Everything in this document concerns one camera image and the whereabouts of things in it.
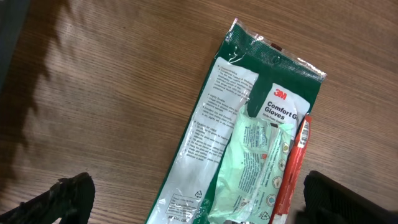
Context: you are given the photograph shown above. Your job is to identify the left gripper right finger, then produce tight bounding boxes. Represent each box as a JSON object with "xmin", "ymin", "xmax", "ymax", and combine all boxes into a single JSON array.
[{"xmin": 295, "ymin": 170, "xmax": 397, "ymax": 224}]

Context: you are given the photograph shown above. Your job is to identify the teal toothbrush package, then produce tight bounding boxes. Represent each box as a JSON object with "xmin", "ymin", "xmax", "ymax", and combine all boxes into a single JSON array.
[{"xmin": 208, "ymin": 106, "xmax": 294, "ymax": 223}]

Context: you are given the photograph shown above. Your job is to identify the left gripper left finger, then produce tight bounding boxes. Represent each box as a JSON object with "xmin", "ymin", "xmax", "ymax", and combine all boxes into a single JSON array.
[{"xmin": 1, "ymin": 172, "xmax": 96, "ymax": 224}]

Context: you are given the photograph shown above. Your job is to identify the red white toothpaste box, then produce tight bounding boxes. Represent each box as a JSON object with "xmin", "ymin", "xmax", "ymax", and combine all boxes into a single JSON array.
[{"xmin": 269, "ymin": 114, "xmax": 312, "ymax": 224}]

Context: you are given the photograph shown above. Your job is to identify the green white sponge package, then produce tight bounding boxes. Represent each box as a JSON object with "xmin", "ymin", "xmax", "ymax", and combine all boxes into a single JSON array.
[{"xmin": 147, "ymin": 19, "xmax": 326, "ymax": 224}]

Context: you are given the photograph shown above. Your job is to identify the grey plastic shopping basket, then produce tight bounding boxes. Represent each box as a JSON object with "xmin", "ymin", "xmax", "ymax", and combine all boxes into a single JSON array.
[{"xmin": 0, "ymin": 0, "xmax": 31, "ymax": 88}]

